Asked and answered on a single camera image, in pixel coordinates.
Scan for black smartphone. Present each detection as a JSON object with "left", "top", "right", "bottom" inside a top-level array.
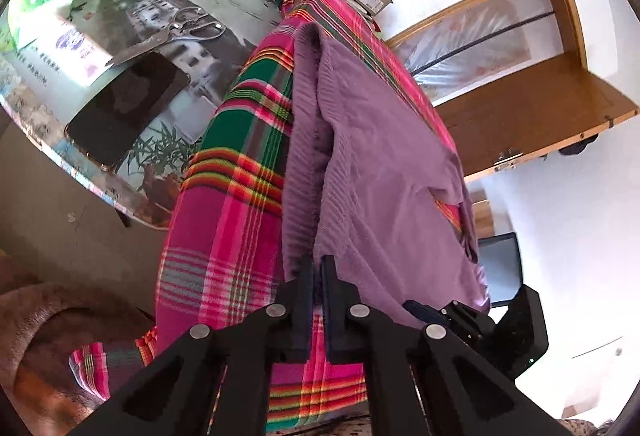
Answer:
[{"left": 65, "top": 53, "right": 191, "bottom": 172}]

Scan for purple knit sweater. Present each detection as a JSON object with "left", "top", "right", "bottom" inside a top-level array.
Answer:
[{"left": 282, "top": 24, "right": 490, "bottom": 326}]

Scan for steel kitchen scissors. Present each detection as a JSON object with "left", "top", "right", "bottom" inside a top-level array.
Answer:
[{"left": 106, "top": 5, "right": 227, "bottom": 66}]

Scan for white medicine box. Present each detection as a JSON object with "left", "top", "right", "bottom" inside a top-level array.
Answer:
[{"left": 32, "top": 16, "right": 113, "bottom": 88}]

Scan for pink plaid cloth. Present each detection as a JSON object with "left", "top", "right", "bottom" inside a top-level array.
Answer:
[{"left": 70, "top": 0, "right": 458, "bottom": 400}]

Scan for black chair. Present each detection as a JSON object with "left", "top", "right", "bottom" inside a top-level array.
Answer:
[{"left": 478, "top": 233, "right": 523, "bottom": 307}]

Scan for green white tissue pack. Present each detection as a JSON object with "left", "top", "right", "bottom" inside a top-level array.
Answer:
[{"left": 6, "top": 0, "right": 73, "bottom": 50}]

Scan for wooden door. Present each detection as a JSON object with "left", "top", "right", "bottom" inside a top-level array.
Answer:
[{"left": 387, "top": 0, "right": 639, "bottom": 182}]

